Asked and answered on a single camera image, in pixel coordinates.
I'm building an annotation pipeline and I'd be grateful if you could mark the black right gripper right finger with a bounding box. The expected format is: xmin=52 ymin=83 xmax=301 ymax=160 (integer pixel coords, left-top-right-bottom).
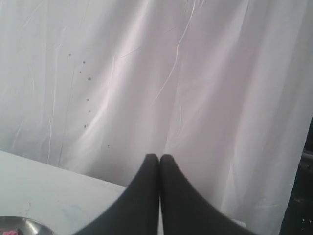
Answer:
xmin=159 ymin=155 xmax=245 ymax=235

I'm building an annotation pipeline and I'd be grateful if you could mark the white backdrop curtain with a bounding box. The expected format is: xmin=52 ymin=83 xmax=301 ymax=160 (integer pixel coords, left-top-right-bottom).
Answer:
xmin=0 ymin=0 xmax=313 ymax=235

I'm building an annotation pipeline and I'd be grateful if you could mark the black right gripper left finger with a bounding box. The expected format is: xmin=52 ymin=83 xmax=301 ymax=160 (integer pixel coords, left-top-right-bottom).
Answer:
xmin=75 ymin=154 xmax=160 ymax=235

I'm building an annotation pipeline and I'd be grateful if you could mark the round stainless steel plate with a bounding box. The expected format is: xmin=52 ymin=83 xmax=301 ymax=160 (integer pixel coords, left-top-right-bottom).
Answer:
xmin=0 ymin=216 xmax=55 ymax=235

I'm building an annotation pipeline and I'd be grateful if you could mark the pink dough piece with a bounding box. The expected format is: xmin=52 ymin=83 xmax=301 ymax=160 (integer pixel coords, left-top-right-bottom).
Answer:
xmin=0 ymin=230 xmax=17 ymax=235

